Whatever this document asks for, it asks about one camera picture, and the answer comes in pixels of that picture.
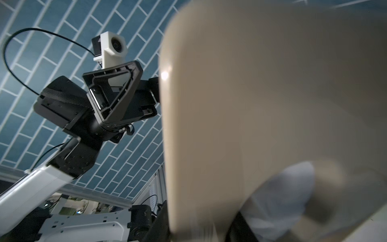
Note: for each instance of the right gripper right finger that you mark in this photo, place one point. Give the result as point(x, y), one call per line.
point(240, 231)

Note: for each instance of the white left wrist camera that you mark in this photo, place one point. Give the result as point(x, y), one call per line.
point(110, 49)

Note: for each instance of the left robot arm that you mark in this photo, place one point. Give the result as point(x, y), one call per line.
point(70, 162)

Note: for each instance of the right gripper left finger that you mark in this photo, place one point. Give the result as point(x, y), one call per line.
point(159, 231)

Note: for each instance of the beige tissue box base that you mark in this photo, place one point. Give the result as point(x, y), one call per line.
point(250, 88)

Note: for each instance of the purple tissue paper pack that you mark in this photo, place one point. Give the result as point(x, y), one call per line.
point(278, 204)

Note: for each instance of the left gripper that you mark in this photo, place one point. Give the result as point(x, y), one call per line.
point(116, 98)

